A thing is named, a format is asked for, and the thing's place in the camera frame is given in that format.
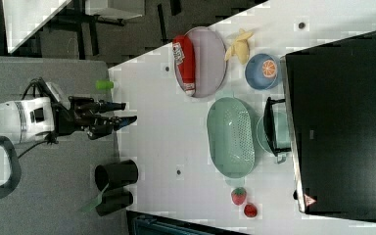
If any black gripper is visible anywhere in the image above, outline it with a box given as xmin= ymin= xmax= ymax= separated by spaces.
xmin=50 ymin=96 xmax=137 ymax=141

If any green oval strainer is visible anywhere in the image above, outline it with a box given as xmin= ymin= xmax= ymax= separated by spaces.
xmin=207 ymin=96 xmax=257 ymax=187

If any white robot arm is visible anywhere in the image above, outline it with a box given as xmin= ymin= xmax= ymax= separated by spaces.
xmin=0 ymin=97 xmax=137 ymax=199

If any green cap bottle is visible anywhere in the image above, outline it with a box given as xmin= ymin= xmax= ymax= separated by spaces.
xmin=96 ymin=80 xmax=115 ymax=90

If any green spatula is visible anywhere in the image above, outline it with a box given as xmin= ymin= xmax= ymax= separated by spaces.
xmin=80 ymin=184 xmax=109 ymax=212

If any red ketchup bottle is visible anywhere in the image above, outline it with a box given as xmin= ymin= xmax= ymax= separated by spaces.
xmin=172 ymin=35 xmax=196 ymax=96

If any grey round plate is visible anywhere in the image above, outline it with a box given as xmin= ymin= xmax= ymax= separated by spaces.
xmin=173 ymin=26 xmax=226 ymax=98

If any yellow plush banana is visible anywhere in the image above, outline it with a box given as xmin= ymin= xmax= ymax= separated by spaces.
xmin=224 ymin=28 xmax=254 ymax=65

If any blue bowl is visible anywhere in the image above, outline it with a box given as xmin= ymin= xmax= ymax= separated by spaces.
xmin=245 ymin=53 xmax=281 ymax=90

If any light red strawberry toy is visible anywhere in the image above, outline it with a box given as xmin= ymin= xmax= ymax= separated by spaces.
xmin=231 ymin=187 xmax=247 ymax=206

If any orange slice toy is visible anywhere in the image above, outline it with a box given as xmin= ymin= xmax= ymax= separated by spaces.
xmin=262 ymin=60 xmax=277 ymax=78

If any dark red strawberry toy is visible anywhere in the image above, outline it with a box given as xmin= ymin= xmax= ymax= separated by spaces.
xmin=243 ymin=204 xmax=258 ymax=217

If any green mug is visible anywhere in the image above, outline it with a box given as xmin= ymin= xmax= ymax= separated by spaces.
xmin=257 ymin=112 xmax=291 ymax=164

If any black toaster oven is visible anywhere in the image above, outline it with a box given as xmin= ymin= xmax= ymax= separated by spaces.
xmin=280 ymin=30 xmax=376 ymax=222

